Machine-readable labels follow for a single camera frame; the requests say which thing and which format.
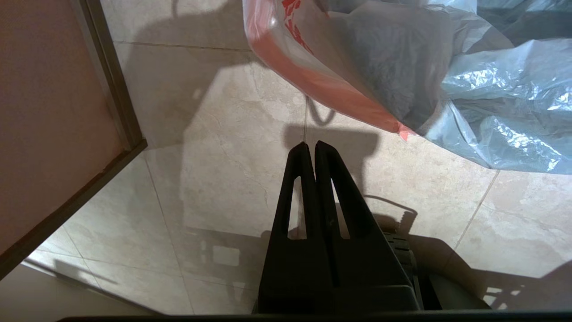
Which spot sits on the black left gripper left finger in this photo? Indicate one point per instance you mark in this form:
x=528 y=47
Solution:
x=290 y=273

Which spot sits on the black wheeled robot base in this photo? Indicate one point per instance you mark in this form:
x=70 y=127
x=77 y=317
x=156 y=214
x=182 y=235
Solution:
x=411 y=268

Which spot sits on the white red plastic bag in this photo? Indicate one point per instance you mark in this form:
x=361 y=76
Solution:
x=447 y=67

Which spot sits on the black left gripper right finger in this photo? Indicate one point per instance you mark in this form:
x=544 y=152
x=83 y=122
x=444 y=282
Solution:
x=366 y=273

